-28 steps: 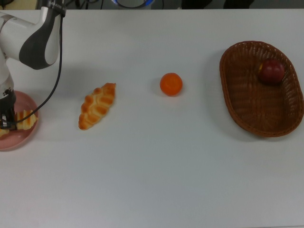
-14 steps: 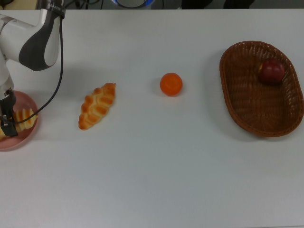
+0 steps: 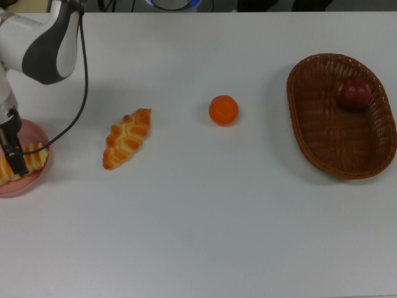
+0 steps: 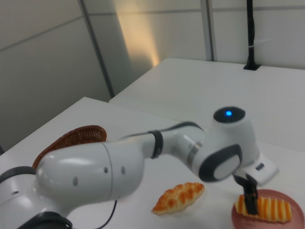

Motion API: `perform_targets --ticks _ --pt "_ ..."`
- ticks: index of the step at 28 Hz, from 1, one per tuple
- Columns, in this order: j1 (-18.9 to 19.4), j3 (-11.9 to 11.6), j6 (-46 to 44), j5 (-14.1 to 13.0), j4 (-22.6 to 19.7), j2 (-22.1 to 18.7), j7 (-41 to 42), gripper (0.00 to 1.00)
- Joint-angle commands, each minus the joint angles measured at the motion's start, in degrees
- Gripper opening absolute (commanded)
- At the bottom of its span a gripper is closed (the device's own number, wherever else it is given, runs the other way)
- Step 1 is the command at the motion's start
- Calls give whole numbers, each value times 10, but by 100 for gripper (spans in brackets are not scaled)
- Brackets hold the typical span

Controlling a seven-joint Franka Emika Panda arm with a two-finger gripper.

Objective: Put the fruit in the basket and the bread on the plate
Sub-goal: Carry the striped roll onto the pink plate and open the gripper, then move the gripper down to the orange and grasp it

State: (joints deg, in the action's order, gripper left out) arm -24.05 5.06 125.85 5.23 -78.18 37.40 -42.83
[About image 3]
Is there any red toy apple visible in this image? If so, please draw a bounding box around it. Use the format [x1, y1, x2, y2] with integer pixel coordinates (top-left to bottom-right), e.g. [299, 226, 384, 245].
[336, 77, 372, 110]

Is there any brown woven basket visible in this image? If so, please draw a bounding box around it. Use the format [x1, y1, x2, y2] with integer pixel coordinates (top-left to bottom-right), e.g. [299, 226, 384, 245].
[287, 53, 397, 180]

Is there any braided toy bread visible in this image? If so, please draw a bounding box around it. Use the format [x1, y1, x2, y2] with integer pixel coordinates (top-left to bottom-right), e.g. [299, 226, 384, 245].
[102, 107, 153, 171]

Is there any toy orange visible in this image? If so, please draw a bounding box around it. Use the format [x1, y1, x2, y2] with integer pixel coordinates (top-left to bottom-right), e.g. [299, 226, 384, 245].
[208, 94, 239, 127]

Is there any pink plate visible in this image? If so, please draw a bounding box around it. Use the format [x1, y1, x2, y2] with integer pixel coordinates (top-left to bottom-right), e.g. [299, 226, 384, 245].
[0, 119, 51, 199]

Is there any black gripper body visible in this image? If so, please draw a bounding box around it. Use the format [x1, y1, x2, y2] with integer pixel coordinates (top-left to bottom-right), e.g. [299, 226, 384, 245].
[0, 116, 23, 147]

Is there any ridged toy bread roll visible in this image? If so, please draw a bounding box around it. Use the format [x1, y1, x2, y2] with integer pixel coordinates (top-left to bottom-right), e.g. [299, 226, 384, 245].
[0, 142, 50, 187]

